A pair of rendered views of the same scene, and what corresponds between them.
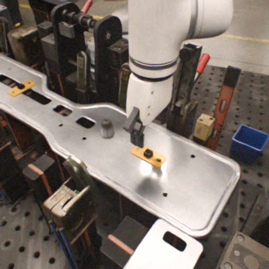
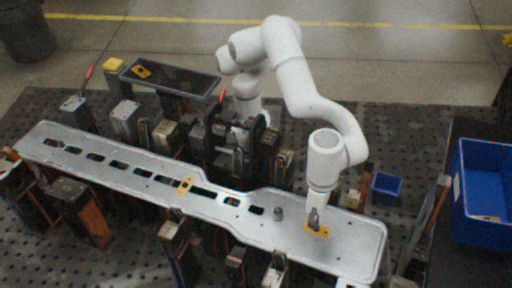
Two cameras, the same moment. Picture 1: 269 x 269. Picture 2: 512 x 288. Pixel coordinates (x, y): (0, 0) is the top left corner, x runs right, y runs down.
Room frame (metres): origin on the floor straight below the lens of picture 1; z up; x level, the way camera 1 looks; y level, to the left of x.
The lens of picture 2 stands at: (-0.25, 0.25, 2.13)
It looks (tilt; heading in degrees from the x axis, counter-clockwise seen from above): 47 degrees down; 350
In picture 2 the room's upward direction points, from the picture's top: 3 degrees counter-clockwise
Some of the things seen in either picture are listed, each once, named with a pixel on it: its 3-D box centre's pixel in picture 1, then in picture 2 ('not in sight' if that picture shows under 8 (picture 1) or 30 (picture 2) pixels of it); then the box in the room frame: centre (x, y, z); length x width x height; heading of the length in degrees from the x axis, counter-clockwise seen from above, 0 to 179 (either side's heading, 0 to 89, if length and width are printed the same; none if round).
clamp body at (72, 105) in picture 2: not in sight; (88, 135); (1.17, 0.73, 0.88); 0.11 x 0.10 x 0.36; 145
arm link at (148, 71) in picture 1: (154, 59); (322, 176); (0.42, -0.03, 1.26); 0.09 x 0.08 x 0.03; 145
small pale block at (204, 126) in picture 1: (194, 166); (347, 226); (0.48, -0.17, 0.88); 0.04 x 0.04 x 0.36; 55
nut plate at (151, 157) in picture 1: (148, 153); (316, 228); (0.42, -0.03, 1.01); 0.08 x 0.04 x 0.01; 55
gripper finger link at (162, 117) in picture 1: (164, 106); not in sight; (0.47, -0.06, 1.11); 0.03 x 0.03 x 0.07; 55
